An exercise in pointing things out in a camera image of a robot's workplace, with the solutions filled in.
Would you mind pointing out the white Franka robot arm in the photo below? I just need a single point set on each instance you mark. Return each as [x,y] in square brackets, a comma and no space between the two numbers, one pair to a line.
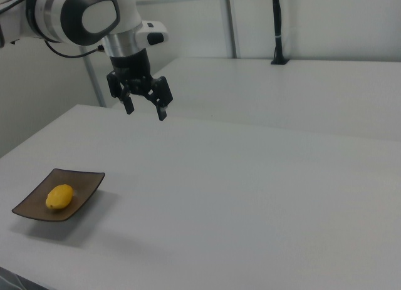
[94,17]

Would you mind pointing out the grey metal partition post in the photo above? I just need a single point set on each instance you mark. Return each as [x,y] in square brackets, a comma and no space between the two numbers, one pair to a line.
[232,20]
[95,83]

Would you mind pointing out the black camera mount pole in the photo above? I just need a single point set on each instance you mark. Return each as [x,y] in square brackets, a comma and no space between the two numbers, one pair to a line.
[277,20]

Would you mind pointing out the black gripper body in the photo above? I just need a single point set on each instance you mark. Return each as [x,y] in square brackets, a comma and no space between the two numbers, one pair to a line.
[130,66]

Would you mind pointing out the yellow potato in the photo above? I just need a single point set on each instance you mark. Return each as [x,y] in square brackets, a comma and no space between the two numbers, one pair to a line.
[59,197]

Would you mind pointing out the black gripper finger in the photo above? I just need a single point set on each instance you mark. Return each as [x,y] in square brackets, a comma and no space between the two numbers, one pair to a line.
[163,94]
[128,102]

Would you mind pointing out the brown square ceramic plate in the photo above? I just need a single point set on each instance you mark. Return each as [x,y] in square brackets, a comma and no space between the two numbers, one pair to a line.
[83,186]

